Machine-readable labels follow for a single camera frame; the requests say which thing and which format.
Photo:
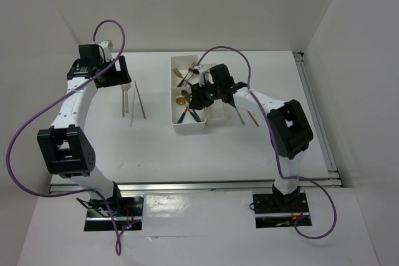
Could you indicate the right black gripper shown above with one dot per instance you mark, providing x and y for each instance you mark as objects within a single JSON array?
[{"x": 197, "y": 98}]

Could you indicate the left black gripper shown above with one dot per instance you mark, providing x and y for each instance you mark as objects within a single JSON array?
[{"x": 119, "y": 77}]

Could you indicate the gold fork green handle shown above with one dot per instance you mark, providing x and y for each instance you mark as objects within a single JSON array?
[
  {"x": 190, "y": 71},
  {"x": 179, "y": 75}
]

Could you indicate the brown wooden spoon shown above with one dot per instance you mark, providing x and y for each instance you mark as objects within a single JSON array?
[{"x": 186, "y": 95}]

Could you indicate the gold spoon green handle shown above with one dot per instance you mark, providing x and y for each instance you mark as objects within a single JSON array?
[
  {"x": 181, "y": 101},
  {"x": 194, "y": 114}
]

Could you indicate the silver steel fork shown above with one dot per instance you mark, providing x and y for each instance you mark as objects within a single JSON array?
[{"x": 186, "y": 80}]

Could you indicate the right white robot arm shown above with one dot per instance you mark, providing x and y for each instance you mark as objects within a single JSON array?
[{"x": 289, "y": 129}]

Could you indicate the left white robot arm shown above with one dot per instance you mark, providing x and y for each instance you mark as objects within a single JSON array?
[{"x": 66, "y": 150}]

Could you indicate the copper chopstick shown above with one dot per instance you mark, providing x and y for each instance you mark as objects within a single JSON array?
[
  {"x": 140, "y": 100},
  {"x": 253, "y": 119}
]

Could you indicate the silver metal chopstick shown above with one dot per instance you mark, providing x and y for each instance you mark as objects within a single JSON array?
[{"x": 240, "y": 116}]

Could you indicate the copper chopstick left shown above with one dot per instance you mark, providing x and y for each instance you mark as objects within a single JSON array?
[{"x": 140, "y": 100}]

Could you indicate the large white divided tray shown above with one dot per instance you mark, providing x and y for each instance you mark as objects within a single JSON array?
[{"x": 189, "y": 124}]

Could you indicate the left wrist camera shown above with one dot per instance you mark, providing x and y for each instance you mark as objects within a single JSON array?
[{"x": 106, "y": 47}]

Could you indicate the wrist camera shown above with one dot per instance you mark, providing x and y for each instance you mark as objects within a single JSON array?
[
  {"x": 202, "y": 72},
  {"x": 106, "y": 47}
]

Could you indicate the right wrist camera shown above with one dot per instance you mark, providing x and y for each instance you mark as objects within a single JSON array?
[{"x": 202, "y": 72}]

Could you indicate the aluminium rail front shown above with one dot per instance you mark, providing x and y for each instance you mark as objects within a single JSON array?
[{"x": 207, "y": 186}]

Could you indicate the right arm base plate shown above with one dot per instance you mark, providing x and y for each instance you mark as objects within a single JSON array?
[{"x": 268, "y": 214}]

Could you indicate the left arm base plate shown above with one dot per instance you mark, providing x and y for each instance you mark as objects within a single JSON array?
[{"x": 128, "y": 216}]

